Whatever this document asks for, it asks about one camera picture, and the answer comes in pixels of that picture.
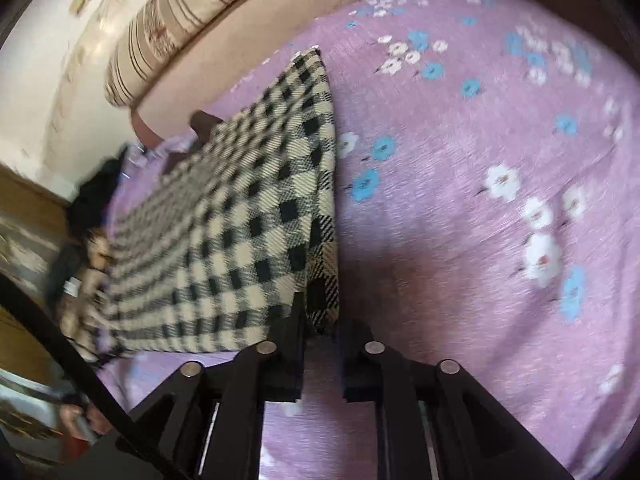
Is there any black cream checked coat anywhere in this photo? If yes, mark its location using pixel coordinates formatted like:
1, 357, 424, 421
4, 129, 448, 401
74, 46, 342, 361

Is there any brown cream patterned garment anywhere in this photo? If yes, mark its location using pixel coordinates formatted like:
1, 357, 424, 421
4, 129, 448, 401
56, 229, 113, 364

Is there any black garment pile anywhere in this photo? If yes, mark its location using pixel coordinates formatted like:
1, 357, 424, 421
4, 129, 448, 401
44, 155, 124, 312

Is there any purple floral bed sheet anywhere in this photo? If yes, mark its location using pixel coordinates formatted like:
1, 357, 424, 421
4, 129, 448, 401
108, 0, 639, 479

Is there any pink brown padded headboard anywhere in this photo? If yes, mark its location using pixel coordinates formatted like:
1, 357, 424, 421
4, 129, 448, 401
130, 0, 357, 148

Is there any striped floral pillow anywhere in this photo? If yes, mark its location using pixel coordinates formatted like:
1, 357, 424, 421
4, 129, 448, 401
105, 0, 236, 107

